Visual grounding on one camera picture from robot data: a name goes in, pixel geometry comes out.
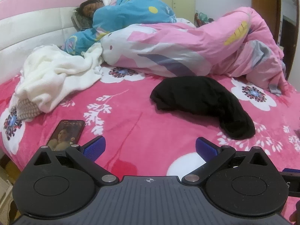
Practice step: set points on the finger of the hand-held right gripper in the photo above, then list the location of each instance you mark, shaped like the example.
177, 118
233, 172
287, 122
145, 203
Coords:
291, 182

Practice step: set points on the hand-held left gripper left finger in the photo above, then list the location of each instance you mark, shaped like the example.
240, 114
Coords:
93, 148

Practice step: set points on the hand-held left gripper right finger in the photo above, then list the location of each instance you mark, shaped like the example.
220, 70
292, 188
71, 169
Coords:
206, 148

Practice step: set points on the black t-shirt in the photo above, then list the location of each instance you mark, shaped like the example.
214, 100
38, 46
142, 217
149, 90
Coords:
199, 98

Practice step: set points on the black smartphone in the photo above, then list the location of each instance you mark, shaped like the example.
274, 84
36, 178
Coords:
63, 133

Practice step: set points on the pink floral bed blanket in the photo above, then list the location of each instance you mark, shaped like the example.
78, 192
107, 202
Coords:
131, 121

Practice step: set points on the beige checked cloth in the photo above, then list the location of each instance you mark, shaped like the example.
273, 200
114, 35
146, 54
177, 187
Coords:
27, 111

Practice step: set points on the white fleece blanket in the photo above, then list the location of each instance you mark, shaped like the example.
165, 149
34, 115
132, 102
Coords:
51, 75

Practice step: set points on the white carved furniture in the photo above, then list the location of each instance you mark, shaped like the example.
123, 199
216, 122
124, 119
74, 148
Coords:
5, 196

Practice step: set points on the pink rabbit print duvet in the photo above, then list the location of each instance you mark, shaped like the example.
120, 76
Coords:
187, 46

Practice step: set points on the grey patterned pillow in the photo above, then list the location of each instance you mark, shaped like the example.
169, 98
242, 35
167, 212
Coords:
82, 23

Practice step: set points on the colourful clutter pile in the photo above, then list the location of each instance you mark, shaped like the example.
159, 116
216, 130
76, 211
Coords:
201, 18

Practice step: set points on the pink and white headboard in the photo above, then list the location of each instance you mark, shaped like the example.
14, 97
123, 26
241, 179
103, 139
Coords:
30, 28

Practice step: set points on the blue printed duvet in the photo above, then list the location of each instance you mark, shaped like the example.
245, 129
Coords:
131, 11

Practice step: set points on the brown wooden door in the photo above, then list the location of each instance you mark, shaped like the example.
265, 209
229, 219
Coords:
264, 2

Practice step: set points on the dark wooden door frame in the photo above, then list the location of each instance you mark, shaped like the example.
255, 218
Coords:
287, 4

